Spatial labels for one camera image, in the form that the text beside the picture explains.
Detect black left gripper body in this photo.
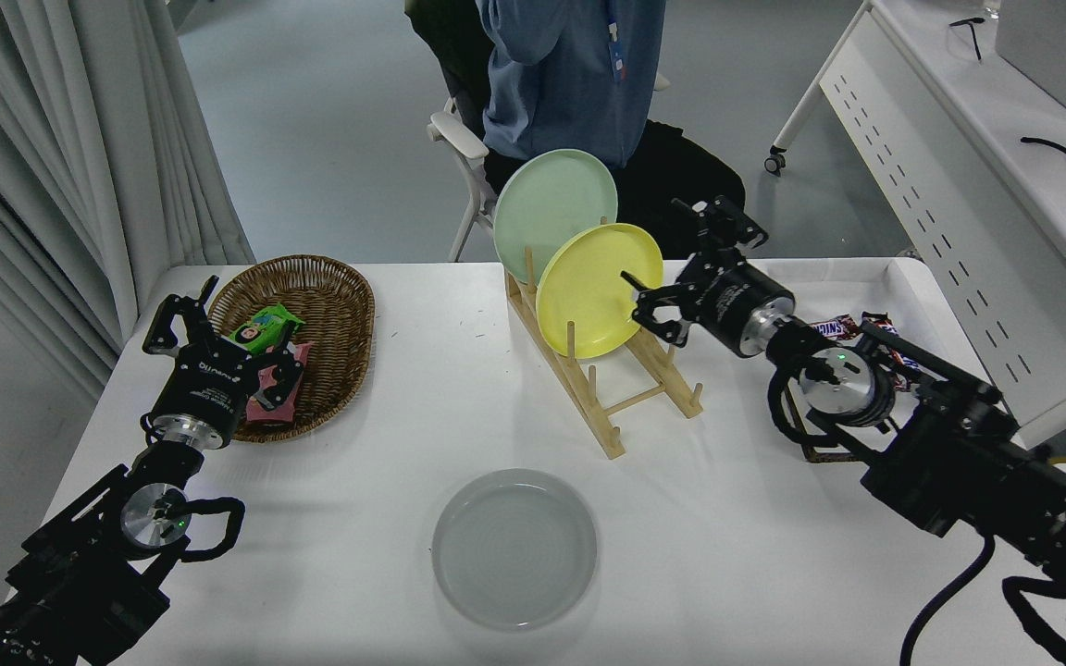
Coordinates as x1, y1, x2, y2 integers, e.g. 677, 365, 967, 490
154, 339, 262, 443

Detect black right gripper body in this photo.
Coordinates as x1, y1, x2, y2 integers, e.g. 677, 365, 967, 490
680, 258, 794, 358

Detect grey plate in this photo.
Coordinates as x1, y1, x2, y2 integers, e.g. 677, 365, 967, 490
431, 469, 599, 633

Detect yellow plate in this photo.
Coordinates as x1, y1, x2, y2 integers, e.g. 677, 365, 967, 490
536, 223, 664, 360

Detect wooden plate rack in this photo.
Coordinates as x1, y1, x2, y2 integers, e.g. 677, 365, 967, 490
504, 245, 705, 461

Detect pale green plate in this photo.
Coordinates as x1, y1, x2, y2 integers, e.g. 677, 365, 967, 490
493, 149, 619, 283

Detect pink snack pack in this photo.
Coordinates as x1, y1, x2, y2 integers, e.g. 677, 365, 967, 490
244, 341, 315, 426

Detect green snack pack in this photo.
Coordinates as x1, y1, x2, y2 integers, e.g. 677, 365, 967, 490
229, 303, 304, 353

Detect brown wicker basket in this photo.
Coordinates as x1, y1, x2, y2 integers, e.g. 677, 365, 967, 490
207, 254, 376, 444

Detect Snickers bar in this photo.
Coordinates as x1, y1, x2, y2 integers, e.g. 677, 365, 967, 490
809, 314, 862, 345
860, 312, 924, 389

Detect white tray with cork base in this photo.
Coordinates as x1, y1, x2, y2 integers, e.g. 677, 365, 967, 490
752, 258, 983, 463

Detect white curtain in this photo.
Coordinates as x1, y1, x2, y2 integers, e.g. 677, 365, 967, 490
0, 0, 256, 399

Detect person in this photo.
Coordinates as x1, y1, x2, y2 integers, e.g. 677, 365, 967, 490
477, 0, 747, 260

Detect white perforated desk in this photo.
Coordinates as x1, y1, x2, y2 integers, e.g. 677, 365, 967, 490
762, 0, 1066, 450

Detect white chair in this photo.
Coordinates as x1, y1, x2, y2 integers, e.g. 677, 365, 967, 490
427, 92, 506, 263

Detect black glasses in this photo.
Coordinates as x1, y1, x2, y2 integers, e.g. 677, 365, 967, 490
948, 16, 985, 63

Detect dark jacket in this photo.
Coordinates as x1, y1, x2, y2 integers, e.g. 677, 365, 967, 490
403, 0, 497, 140

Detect silver laptop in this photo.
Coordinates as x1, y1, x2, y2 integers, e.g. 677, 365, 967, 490
994, 0, 1066, 126

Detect blue lanyard badge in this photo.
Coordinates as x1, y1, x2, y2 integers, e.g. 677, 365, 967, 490
605, 0, 631, 82

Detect black cable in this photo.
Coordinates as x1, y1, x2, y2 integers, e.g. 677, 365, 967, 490
1020, 137, 1066, 172

